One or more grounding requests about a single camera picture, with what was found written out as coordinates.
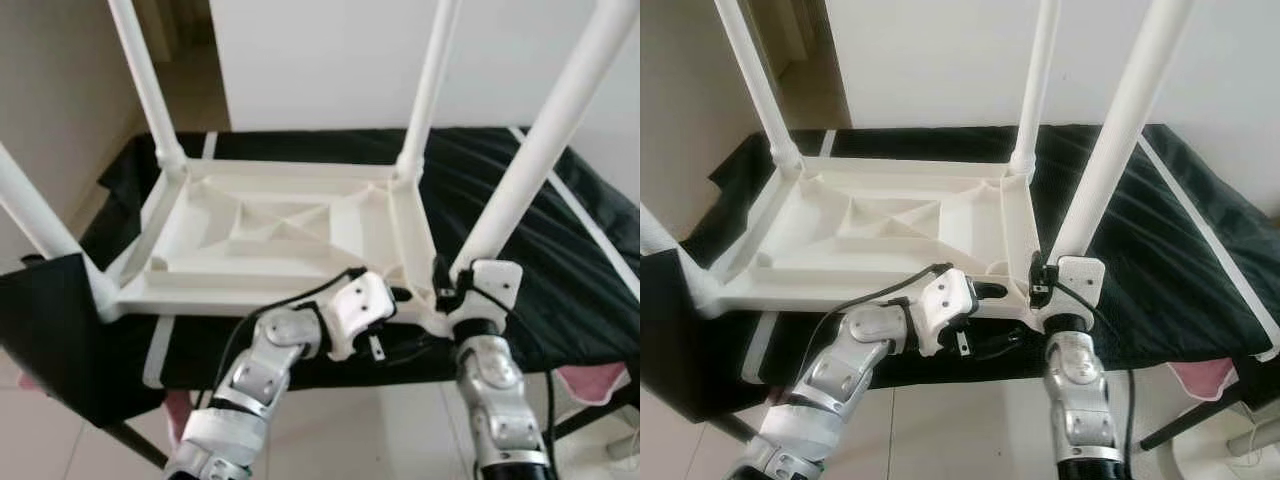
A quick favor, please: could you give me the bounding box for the white plastic table leg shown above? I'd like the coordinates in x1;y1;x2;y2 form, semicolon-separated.
0;140;123;323
107;0;189;177
394;0;464;187
640;208;723;313
450;0;641;283
712;0;805;177
1045;0;1197;267
1007;0;1063;183

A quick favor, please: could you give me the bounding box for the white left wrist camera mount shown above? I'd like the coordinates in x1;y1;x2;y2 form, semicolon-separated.
903;264;977;359
318;270;397;363

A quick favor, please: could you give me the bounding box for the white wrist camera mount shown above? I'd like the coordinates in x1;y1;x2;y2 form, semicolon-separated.
1033;255;1107;333
318;270;397;363
447;259;524;338
903;264;977;359

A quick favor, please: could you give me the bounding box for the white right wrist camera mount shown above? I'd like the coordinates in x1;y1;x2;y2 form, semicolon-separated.
447;259;524;338
1033;255;1107;333

